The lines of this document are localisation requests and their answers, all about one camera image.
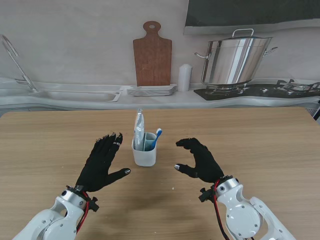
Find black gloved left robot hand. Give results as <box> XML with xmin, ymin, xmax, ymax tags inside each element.
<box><xmin>75</xmin><ymin>132</ymin><xmax>132</xmax><ymax>193</ymax></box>

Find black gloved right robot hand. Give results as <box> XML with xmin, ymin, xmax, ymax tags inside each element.
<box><xmin>174</xmin><ymin>137</ymin><xmax>225</xmax><ymax>184</ymax></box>

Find white divided toothbrush holder cup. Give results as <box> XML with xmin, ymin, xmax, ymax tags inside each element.
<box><xmin>131</xmin><ymin>132</ymin><xmax>158</xmax><ymax>167</ymax></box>

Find blue toothbrush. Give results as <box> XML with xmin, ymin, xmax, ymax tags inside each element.
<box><xmin>148</xmin><ymin>127</ymin><xmax>163</xmax><ymax>151</ymax></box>

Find silver toothpaste tube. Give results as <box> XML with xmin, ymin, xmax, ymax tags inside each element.
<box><xmin>133</xmin><ymin>107</ymin><xmax>146</xmax><ymax>150</ymax></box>

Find black gas stove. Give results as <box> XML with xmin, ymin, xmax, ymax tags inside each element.
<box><xmin>193</xmin><ymin>79</ymin><xmax>320</xmax><ymax>101</ymax></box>

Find stainless steel sink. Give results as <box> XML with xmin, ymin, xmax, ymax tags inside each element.
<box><xmin>37</xmin><ymin>83</ymin><xmax>123</xmax><ymax>103</ymax></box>

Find white cylindrical bottle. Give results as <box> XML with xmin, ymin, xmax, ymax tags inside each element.
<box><xmin>178</xmin><ymin>63</ymin><xmax>193</xmax><ymax>92</ymax></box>

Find stack of white plates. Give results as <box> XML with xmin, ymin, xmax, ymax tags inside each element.
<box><xmin>126</xmin><ymin>84</ymin><xmax>178</xmax><ymax>97</ymax></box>

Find large stainless steel pot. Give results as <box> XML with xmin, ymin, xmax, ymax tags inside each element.
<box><xmin>194</xmin><ymin>28</ymin><xmax>279</xmax><ymax>87</ymax></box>

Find brown wooden cutting board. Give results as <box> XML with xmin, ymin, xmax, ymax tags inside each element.
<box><xmin>132</xmin><ymin>20</ymin><xmax>173</xmax><ymax>87</ymax></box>

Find perforated metal panel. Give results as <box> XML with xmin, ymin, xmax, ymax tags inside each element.
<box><xmin>305</xmin><ymin>99</ymin><xmax>320</xmax><ymax>123</ymax></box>

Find chrome kitchen faucet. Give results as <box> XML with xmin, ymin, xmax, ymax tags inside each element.
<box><xmin>0</xmin><ymin>34</ymin><xmax>38</xmax><ymax>93</ymax></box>

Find dark range hood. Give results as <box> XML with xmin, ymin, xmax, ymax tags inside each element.
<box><xmin>183</xmin><ymin>0</ymin><xmax>320</xmax><ymax>35</ymax></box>

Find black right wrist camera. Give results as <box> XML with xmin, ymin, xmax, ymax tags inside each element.
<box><xmin>198</xmin><ymin>187</ymin><xmax>216</xmax><ymax>203</ymax></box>

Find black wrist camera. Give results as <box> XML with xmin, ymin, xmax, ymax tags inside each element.
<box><xmin>198</xmin><ymin>187</ymin><xmax>216</xmax><ymax>203</ymax></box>
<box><xmin>87</xmin><ymin>196</ymin><xmax>100</xmax><ymax>212</ymax></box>

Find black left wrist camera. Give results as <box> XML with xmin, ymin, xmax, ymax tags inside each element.
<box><xmin>87</xmin><ymin>196</ymin><xmax>100</xmax><ymax>212</ymax></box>

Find red black left arm cable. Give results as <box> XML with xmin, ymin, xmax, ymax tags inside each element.
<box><xmin>74</xmin><ymin>191</ymin><xmax>91</xmax><ymax>235</ymax></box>

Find red black arm cable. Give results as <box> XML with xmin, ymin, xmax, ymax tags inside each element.
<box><xmin>212</xmin><ymin>179</ymin><xmax>232</xmax><ymax>240</ymax></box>
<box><xmin>74</xmin><ymin>191</ymin><xmax>91</xmax><ymax>235</ymax></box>

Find red black right arm cable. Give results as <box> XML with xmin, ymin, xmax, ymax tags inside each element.
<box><xmin>212</xmin><ymin>179</ymin><xmax>232</xmax><ymax>240</ymax></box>

